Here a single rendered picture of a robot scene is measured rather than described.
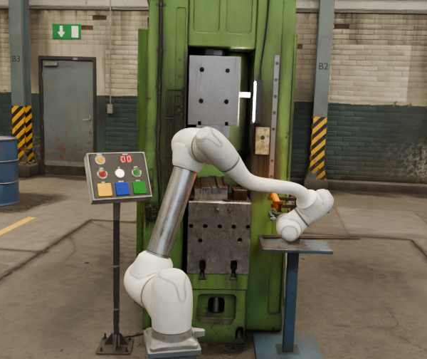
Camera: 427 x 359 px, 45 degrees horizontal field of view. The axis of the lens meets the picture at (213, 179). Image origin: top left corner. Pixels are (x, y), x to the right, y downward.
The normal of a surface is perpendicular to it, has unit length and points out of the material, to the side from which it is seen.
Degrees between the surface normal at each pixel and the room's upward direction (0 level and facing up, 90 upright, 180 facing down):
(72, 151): 90
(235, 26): 90
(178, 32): 90
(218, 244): 90
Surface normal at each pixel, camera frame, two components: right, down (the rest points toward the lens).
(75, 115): -0.12, 0.15
